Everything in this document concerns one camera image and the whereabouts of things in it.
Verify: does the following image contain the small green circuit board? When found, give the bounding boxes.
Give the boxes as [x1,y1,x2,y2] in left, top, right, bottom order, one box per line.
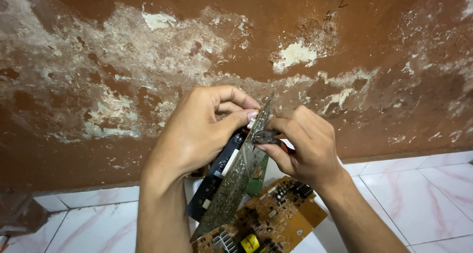
[245,154,270,197]

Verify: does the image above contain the red-handled pliers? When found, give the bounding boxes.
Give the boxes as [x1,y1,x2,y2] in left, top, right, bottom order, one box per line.
[252,130,296,155]

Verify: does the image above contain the person's left hand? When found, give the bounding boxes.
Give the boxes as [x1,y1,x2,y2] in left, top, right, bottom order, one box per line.
[141,85,262,180]

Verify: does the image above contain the brown circuit board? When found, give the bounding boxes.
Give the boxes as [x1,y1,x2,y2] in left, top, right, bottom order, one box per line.
[192,176,329,253]

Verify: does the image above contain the person's right hand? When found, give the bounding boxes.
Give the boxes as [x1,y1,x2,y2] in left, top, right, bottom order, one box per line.
[254,105,352,190]

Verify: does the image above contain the long green circuit board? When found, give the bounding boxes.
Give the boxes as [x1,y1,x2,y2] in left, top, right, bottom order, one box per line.
[186,92,274,243]

